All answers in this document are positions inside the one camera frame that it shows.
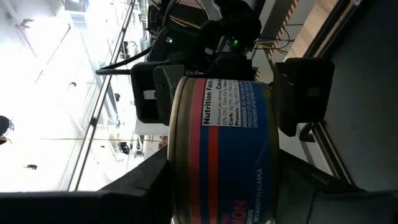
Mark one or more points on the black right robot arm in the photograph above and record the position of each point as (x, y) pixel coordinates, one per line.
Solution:
(186, 12)

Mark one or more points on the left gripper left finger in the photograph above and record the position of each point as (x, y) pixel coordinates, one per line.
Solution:
(93, 208)

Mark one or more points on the Wild Planet can gold lid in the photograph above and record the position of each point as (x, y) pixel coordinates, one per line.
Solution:
(230, 155)

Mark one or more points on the black aluminium table frame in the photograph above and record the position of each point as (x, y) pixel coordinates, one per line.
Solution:
(328, 147)

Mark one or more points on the bar with light strips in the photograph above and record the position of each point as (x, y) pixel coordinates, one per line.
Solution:
(93, 121)

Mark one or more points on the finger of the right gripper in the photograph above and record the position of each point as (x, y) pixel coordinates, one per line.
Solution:
(152, 93)
(301, 93)

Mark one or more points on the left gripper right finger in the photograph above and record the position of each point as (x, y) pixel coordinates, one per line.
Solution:
(326, 208)

